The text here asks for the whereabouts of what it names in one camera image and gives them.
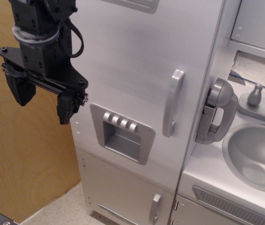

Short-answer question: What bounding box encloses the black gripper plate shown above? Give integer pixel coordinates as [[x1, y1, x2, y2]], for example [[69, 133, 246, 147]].
[[0, 47, 88, 125]]

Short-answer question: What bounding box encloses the silver toy fridge door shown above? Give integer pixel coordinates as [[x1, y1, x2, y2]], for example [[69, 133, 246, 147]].
[[71, 0, 224, 192]]

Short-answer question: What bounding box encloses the grey fridge door handle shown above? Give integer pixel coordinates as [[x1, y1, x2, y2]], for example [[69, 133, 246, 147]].
[[162, 70, 185, 138]]

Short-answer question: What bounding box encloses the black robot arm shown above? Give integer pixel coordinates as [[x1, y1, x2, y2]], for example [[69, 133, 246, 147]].
[[0, 0, 88, 125]]

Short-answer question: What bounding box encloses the brown wooden board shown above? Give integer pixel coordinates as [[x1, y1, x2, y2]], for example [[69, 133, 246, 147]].
[[0, 0, 80, 223]]

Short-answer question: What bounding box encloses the grey ice dispenser panel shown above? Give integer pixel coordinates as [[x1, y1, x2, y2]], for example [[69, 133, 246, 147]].
[[90, 103, 156, 165]]

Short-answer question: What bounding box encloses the white lower freezer door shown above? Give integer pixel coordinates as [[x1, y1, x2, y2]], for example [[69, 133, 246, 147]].
[[76, 150, 174, 225]]

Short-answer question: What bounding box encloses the silver door hinge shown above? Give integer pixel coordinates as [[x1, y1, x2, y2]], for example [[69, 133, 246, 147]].
[[173, 200, 179, 211]]

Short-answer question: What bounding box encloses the grey toy telephone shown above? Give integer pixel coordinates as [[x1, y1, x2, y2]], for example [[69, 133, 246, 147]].
[[195, 78, 238, 144]]

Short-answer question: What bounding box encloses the grey toy faucet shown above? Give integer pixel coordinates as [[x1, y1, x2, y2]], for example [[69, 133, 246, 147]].
[[237, 83, 265, 121]]

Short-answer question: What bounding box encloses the silver toy sink basin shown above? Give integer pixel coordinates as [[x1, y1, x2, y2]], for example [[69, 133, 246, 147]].
[[222, 123, 265, 192]]

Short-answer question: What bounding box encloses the grey toy microwave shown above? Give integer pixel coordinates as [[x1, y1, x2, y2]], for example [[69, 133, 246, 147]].
[[228, 0, 265, 58]]

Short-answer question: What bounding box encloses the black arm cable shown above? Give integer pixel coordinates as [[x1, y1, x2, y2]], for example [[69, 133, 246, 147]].
[[63, 18, 84, 58]]

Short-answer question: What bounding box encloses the grey lower door handle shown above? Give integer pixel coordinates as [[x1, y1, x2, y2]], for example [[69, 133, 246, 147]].
[[149, 194, 161, 225]]

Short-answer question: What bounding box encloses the blue cable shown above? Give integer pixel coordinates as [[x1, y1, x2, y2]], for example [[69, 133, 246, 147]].
[[228, 73, 265, 94]]

